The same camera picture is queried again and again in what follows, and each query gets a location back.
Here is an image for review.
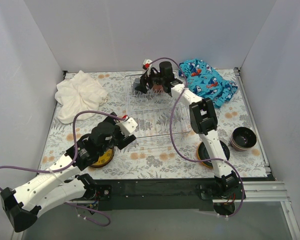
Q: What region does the yellow patterned plate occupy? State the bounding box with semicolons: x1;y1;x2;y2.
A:
90;148;115;168

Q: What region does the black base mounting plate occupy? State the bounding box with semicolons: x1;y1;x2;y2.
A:
67;178;248;211

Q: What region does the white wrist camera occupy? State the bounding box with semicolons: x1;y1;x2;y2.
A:
116;117;138;137
142;59;157;77

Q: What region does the grey ceramic mug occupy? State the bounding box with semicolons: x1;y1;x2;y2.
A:
132;78;140;89

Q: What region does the salmon pink ceramic mug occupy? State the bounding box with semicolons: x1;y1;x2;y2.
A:
152;83;163;93

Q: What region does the floral patterned table mat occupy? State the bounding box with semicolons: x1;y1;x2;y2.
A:
39;69;268;180

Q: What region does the dark red bowl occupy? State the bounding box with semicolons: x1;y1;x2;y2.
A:
230;126;257;152

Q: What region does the black iridescent plate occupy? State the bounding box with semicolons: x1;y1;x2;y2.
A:
196;140;230;169

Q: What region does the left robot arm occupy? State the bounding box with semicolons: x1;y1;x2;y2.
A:
0;117;138;233

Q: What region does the white wire dish rack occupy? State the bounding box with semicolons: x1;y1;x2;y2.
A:
124;74;192;145

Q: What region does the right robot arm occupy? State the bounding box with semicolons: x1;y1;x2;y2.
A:
135;57;241;199

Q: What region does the blue shark print cloth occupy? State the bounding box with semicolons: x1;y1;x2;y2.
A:
179;58;238;109

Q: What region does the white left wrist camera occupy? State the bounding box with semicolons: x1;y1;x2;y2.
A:
116;117;138;137

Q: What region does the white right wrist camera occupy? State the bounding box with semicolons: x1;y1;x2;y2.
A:
142;59;157;77

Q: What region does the aluminium frame rail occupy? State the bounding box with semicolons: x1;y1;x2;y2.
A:
10;179;300;240

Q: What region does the white crumpled cloth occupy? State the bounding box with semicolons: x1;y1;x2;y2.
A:
55;70;108;124

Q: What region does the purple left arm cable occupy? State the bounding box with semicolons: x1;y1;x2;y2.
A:
0;110;126;227

